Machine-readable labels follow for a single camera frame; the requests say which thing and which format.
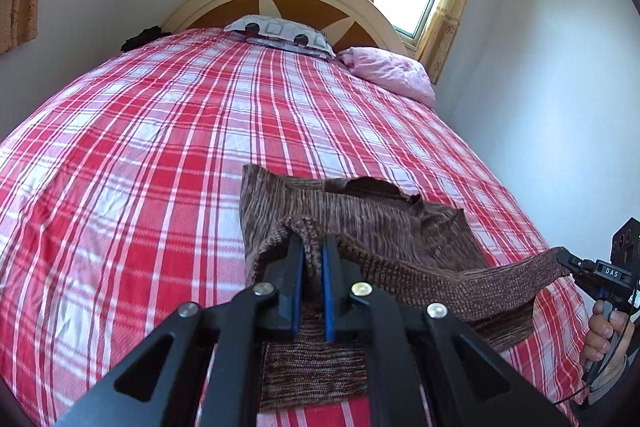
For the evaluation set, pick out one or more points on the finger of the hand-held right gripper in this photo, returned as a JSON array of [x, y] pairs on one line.
[[570, 263]]

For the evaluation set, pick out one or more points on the dark cloth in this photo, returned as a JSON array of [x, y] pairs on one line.
[[142, 39]]

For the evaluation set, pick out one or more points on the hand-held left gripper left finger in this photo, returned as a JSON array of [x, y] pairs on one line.
[[298, 297]]

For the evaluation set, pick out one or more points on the pink pillow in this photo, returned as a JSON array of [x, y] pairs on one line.
[[395, 72]]

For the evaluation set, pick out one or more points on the white patterned pillow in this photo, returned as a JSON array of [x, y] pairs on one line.
[[280, 29]]

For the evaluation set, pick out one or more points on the person's right hand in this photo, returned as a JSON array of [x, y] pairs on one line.
[[600, 332]]

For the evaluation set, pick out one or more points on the person's right forearm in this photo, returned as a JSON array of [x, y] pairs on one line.
[[612, 384]]

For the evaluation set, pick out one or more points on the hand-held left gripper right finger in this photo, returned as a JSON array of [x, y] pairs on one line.
[[328, 302]]

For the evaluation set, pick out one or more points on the brown knit sweater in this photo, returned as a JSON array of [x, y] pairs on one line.
[[380, 227]]

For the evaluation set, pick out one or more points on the red plaid bed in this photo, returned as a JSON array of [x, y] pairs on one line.
[[150, 157]]

